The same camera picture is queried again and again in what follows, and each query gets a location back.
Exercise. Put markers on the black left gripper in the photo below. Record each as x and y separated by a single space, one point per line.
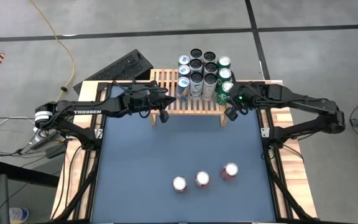
146 99

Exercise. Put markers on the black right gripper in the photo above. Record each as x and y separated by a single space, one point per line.
245 96

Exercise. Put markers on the green Sprite can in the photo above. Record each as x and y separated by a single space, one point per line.
224 62
222 93
224 74

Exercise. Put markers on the small silver blue can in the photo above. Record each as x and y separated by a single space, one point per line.
183 87
183 59
183 70

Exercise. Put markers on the white Celsius can yellow band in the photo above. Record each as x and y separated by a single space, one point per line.
209 56
210 84
210 67

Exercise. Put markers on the white Celsius can blue band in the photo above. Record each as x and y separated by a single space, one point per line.
196 82
195 64
196 53

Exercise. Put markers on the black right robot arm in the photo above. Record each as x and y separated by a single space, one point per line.
306 102

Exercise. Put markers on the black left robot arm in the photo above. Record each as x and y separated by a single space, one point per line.
85 111

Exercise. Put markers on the wooden slatted shelf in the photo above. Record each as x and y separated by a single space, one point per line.
194 111

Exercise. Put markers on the blue-grey table mat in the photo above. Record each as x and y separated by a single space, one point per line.
129 155

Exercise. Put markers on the black keyboard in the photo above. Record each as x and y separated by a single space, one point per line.
120 67

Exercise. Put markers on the red cola can dark figure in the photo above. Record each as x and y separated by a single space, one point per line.
179 183

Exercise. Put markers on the black power adapter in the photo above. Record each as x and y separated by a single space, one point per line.
54 151

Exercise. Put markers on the black power strip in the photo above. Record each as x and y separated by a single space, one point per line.
47 140

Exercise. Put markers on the white blue container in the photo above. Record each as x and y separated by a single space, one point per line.
19 214

